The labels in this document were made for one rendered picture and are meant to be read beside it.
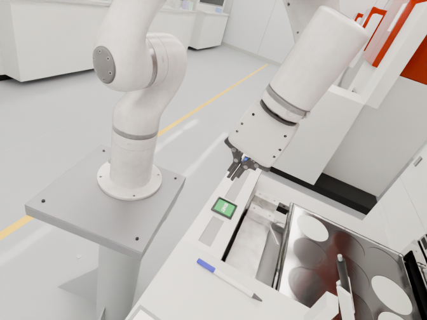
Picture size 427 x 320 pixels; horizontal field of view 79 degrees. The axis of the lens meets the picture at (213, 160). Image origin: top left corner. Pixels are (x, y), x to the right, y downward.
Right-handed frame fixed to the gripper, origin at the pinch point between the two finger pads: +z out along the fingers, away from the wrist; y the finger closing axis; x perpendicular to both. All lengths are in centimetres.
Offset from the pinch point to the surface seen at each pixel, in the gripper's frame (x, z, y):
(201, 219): 1.9, 15.8, -0.3
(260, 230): -12.8, 20.5, -16.5
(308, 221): -24.1, 16.0, -28.5
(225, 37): -801, 141, 241
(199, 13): -579, 83, 259
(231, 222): -1.7, 14.4, -6.7
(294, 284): 0.7, 16.4, -26.9
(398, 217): -51, 9, -61
